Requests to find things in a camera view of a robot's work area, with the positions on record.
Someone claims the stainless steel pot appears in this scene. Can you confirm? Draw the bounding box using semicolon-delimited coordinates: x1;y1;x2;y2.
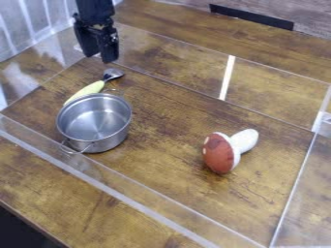
55;88;132;154

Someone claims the green handled metal spoon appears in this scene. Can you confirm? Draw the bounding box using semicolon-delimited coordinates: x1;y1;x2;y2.
62;68;124;105

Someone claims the red plush mushroom toy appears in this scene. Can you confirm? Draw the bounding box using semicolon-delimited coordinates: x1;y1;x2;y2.
201;129;258;174

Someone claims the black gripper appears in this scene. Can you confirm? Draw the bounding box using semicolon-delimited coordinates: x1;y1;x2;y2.
71;0;118;63

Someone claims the clear acrylic enclosure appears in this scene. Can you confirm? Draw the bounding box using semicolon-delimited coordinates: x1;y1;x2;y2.
0;25;331;248

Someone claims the black bar on table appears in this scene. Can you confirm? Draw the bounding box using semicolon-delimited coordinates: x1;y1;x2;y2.
209;4;294;31

